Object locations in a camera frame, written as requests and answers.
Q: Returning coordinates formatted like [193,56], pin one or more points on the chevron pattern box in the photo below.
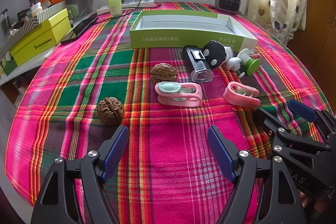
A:
[50,12]

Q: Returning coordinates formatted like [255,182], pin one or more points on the yellow green shoe box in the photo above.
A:
[39,40]

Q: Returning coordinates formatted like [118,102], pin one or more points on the clear plastic container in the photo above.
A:
[84,3]

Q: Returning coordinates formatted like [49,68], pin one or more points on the person's right hand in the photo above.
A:
[303,199]

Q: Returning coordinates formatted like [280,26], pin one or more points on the black tube with clear end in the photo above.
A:
[195,56]

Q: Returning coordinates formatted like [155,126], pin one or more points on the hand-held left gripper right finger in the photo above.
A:
[221,155]

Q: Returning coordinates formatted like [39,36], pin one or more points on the black white figure bottle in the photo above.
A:
[214,52]

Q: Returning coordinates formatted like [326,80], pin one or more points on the small green carton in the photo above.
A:
[5,66]

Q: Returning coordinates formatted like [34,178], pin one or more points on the white cup with green disc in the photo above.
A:
[252,66]

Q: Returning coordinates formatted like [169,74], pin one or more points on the pink green plaid tablecloth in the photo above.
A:
[168,134]

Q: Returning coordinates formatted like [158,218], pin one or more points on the white blue power strip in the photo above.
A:
[141,2]

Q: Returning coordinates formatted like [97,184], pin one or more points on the green cardboard box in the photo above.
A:
[183,40]

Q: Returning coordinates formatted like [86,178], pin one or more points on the brown walnut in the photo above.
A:
[109,111]
[164,73]

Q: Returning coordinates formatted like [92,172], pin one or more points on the black phone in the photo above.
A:
[81,27]

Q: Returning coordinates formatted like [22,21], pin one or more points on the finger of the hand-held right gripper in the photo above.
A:
[302,109]
[294,138]

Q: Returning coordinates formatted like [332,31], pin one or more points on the white mushroom shaped plug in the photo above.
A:
[233,64]

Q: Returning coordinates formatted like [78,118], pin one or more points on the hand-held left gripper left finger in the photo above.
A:
[115,153]

